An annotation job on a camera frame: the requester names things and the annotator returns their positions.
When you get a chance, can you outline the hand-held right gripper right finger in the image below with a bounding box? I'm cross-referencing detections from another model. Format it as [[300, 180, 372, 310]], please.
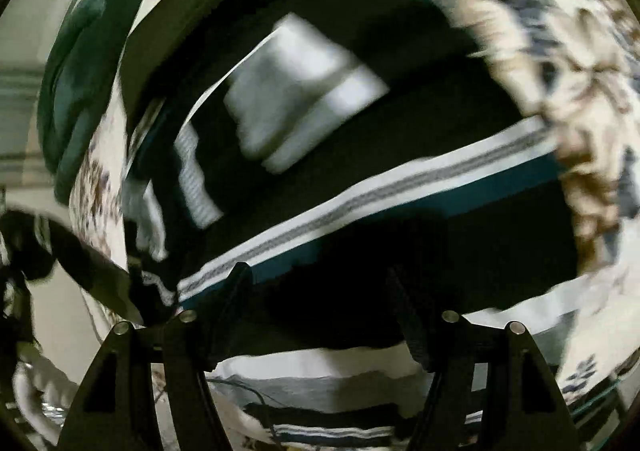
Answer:
[[386, 268, 582, 451]]

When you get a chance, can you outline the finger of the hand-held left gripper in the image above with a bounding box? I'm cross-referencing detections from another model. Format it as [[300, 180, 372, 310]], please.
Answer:
[[45, 221, 147, 328]]

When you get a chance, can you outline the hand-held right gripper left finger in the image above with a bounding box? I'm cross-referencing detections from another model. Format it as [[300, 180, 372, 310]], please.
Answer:
[[57, 262, 252, 451]]

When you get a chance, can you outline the black garment with striped trim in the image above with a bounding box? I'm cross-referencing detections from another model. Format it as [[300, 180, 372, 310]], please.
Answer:
[[120, 0, 626, 449]]

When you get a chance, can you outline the dark green cloth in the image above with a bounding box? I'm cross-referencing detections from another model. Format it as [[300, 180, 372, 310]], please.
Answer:
[[37, 0, 151, 204]]

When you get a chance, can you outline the floral blanket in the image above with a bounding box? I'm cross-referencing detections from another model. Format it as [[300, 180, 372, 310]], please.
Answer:
[[67, 0, 640, 412]]

